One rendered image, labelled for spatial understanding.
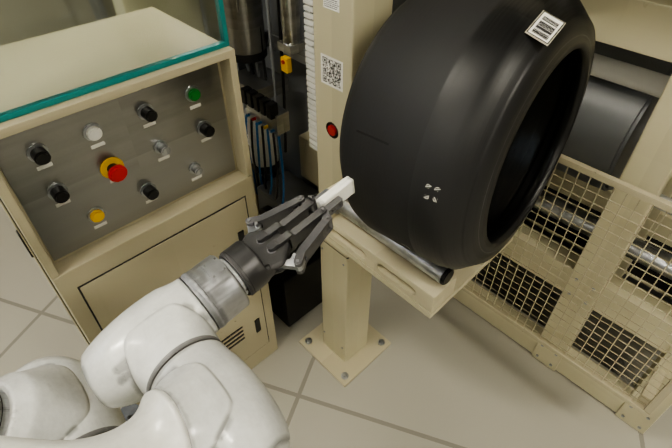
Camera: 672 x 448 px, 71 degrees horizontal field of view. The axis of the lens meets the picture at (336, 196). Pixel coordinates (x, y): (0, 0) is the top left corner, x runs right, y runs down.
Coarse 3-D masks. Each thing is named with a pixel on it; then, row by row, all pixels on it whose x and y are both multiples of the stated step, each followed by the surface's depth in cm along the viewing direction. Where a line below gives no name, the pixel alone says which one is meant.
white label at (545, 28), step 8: (544, 16) 73; (552, 16) 73; (536, 24) 72; (544, 24) 72; (552, 24) 72; (560, 24) 72; (528, 32) 71; (536, 32) 71; (544, 32) 72; (552, 32) 72; (544, 40) 71
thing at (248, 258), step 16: (256, 240) 69; (288, 240) 69; (224, 256) 65; (240, 256) 64; (256, 256) 64; (272, 256) 67; (288, 256) 68; (240, 272) 63; (256, 272) 64; (272, 272) 66; (256, 288) 65
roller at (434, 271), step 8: (344, 208) 120; (352, 216) 119; (360, 224) 117; (368, 232) 117; (376, 232) 114; (384, 240) 113; (392, 248) 112; (400, 248) 110; (408, 256) 109; (416, 256) 108; (416, 264) 108; (424, 264) 106; (432, 264) 105; (424, 272) 107; (432, 272) 105; (440, 272) 104; (448, 272) 104; (440, 280) 104; (448, 280) 106
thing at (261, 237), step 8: (312, 200) 73; (304, 208) 72; (288, 216) 71; (296, 216) 71; (304, 216) 73; (272, 224) 70; (280, 224) 70; (288, 224) 71; (296, 224) 72; (264, 232) 69; (272, 232) 69; (280, 232) 70; (264, 240) 68
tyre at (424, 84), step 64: (448, 0) 79; (512, 0) 76; (576, 0) 82; (384, 64) 79; (448, 64) 74; (512, 64) 71; (576, 64) 95; (384, 128) 79; (448, 128) 72; (512, 128) 74; (384, 192) 84; (448, 192) 76; (512, 192) 119; (448, 256) 87
